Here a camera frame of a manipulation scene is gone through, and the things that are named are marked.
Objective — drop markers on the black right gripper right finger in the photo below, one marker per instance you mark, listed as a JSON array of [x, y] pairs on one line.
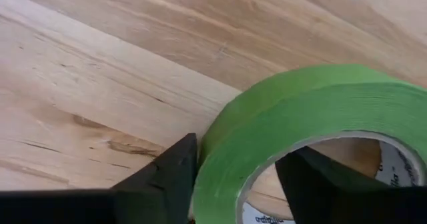
[[333, 197]]

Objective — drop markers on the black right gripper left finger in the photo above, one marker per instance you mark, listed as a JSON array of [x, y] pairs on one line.
[[116, 207]]

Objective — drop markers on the green tape roll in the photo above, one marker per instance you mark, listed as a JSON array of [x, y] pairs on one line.
[[300, 110]]

